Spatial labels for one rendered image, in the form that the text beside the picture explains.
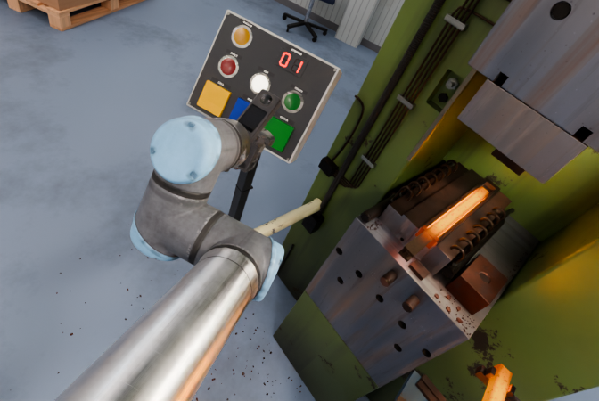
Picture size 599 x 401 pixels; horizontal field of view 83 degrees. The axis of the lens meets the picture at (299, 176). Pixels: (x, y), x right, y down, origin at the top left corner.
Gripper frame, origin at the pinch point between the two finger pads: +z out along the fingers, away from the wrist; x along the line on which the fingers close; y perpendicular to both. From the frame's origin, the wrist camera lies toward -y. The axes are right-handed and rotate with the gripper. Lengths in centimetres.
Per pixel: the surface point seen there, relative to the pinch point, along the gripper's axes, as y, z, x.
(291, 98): -9.1, 10.7, -0.8
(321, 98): -12.8, 11.1, 6.3
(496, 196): -12, 36, 66
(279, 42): -20.2, 11.1, -10.2
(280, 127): -1.0, 10.3, 0.3
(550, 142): -25, -10, 49
